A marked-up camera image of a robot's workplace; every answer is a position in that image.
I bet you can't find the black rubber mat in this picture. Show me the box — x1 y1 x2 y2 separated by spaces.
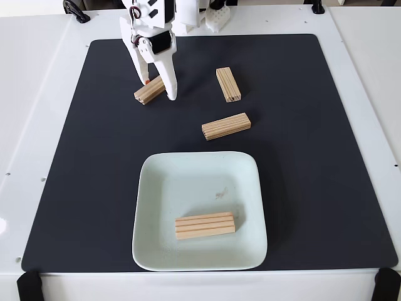
20 33 398 273

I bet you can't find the pale green square plate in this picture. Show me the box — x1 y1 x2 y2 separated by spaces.
132 151 269 272

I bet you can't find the grooved wooden block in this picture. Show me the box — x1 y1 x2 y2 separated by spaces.
216 66 242 103
133 76 167 107
174 212 236 241
201 112 253 141

